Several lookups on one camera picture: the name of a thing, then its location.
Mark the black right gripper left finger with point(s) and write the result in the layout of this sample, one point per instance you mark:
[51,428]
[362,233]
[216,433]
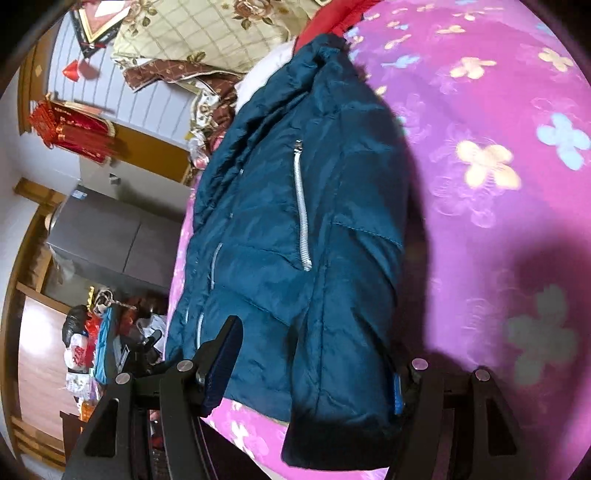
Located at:
[115,442]

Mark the red hanging decoration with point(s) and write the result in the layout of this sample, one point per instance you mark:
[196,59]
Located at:
[72,128]

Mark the teal quilted down jacket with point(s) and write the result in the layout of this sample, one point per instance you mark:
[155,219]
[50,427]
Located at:
[298,230]

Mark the cream rose pattern quilt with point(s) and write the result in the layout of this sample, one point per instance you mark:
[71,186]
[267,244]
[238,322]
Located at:
[231,35]

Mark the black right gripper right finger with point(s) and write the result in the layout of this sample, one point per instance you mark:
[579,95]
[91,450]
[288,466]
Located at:
[455,426]

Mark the pink floral bed sheet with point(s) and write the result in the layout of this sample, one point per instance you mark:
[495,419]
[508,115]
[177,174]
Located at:
[496,111]

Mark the clutter pile on floor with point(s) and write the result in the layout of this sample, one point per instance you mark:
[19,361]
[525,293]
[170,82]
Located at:
[103,335]

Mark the white folded cloth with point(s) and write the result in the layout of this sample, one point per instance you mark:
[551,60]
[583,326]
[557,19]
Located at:
[261,72]

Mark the red garment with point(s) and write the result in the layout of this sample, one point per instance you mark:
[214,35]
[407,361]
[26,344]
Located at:
[337,17]

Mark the brown patterned quilt edge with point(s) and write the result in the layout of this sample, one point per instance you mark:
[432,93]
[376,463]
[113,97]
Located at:
[212,108]

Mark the grey cabinet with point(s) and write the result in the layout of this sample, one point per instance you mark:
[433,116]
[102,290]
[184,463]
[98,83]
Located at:
[119,227]

